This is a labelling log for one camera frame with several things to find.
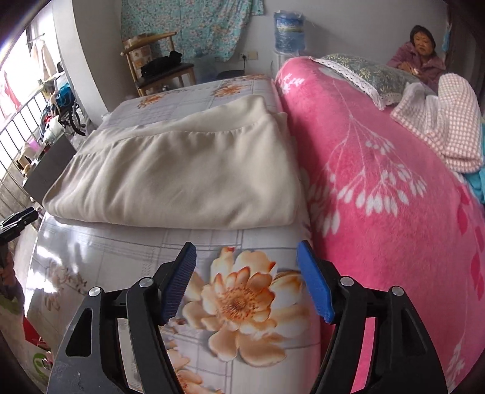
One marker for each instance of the pink checked blanket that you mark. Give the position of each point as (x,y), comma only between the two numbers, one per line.
(451,121)

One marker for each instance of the wooden chair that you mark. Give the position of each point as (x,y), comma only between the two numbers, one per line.
(166,74)

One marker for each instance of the person's left forearm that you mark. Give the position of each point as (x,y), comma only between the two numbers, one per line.
(9,276)

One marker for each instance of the cream zip jacket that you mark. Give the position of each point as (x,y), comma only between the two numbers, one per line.
(170,170)

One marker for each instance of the beige hanging garment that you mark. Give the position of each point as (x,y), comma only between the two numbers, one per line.
(45,60)

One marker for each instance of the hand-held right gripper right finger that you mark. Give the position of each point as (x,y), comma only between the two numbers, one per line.
(314,280)

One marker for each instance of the pink leaf print blanket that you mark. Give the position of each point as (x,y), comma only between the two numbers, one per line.
(379,189)

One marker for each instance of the floral lace pillow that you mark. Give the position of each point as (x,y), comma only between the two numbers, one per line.
(363,72)

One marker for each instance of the white wall outlet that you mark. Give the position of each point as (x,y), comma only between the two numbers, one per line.
(248,56)

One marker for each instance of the teal floral cloth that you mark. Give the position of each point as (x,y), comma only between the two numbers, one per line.
(204,26)

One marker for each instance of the red white hanging garment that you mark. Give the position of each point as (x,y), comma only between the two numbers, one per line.
(9,94)

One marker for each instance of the wheelchair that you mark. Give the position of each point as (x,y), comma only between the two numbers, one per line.
(66,94)

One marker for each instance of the blue water bottle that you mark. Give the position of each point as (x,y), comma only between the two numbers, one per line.
(290,32)

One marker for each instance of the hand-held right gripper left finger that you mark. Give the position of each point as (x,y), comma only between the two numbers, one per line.
(178,284)

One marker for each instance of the grey cabinet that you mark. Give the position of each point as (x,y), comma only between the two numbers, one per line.
(53,170)

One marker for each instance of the white water dispenser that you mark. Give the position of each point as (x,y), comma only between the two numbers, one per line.
(280,60)

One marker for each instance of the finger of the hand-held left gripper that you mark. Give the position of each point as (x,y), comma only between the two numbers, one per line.
(22,219)

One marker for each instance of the black bag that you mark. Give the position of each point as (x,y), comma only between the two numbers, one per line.
(161,64)

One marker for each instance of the white green paper bag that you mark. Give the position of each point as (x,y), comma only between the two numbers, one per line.
(39,363)

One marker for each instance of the pink plastic container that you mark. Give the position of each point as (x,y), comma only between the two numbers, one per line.
(33,145)

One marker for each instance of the cyan cloth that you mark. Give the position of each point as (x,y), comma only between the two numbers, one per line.
(475,187)

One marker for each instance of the metal window railing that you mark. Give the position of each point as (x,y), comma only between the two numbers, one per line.
(28,100)

